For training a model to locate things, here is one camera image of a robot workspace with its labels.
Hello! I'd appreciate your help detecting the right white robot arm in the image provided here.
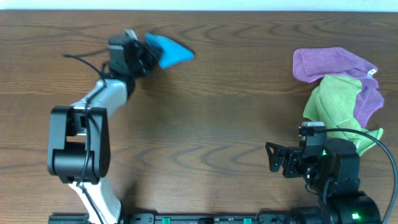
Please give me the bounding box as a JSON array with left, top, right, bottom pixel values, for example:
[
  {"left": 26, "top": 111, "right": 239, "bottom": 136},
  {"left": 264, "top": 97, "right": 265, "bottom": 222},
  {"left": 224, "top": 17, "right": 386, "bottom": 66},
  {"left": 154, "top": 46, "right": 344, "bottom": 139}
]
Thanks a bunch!
[{"left": 265, "top": 133, "right": 381, "bottom": 224}]

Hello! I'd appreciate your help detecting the green microfiber cloth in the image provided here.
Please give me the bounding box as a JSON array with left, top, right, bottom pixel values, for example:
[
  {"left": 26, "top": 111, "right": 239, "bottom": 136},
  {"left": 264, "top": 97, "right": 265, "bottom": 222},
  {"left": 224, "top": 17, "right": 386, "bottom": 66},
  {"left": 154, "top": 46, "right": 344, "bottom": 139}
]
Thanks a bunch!
[{"left": 303, "top": 75, "right": 384, "bottom": 140}]

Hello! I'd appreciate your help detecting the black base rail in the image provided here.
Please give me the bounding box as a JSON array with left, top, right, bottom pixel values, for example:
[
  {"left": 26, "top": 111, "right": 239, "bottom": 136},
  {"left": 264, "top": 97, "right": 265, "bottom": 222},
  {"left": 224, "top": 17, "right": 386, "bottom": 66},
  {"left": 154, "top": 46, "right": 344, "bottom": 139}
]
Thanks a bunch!
[{"left": 48, "top": 212, "right": 296, "bottom": 224}]

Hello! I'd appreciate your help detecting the purple microfiber cloth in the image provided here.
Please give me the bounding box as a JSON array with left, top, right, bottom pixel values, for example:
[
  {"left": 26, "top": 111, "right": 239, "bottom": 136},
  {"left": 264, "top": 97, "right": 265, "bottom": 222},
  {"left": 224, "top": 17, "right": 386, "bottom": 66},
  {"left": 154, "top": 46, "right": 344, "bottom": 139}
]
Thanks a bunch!
[{"left": 293, "top": 47, "right": 384, "bottom": 128}]

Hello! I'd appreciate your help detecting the blue microfiber cloth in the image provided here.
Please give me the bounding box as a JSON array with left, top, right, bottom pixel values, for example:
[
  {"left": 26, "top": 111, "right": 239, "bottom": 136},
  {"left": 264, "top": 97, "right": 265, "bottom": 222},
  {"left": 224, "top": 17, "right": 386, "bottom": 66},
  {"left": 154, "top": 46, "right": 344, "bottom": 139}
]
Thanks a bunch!
[{"left": 145, "top": 33, "right": 194, "bottom": 69}]

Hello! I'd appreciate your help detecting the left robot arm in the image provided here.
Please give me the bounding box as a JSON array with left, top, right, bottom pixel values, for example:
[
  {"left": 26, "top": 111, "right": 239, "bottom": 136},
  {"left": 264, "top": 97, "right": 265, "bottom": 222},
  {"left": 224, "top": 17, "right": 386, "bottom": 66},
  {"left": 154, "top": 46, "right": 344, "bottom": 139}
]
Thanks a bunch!
[{"left": 47, "top": 30, "right": 164, "bottom": 223}]

